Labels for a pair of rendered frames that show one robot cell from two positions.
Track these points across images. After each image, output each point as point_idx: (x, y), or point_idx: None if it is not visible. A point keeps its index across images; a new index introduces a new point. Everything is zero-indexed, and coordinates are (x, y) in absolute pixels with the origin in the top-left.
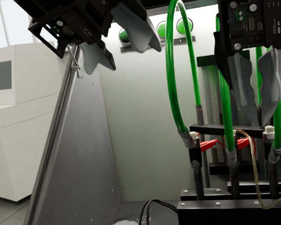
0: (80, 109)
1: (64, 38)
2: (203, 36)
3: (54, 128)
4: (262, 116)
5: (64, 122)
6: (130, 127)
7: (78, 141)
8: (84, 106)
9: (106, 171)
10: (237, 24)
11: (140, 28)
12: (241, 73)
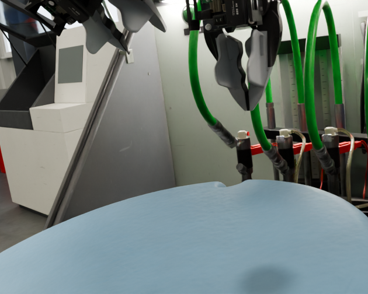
0: (128, 101)
1: (58, 17)
2: (284, 16)
3: (91, 119)
4: (250, 100)
5: (104, 113)
6: (193, 129)
7: (121, 138)
8: (132, 98)
9: (160, 179)
10: (207, 5)
11: (137, 7)
12: (222, 54)
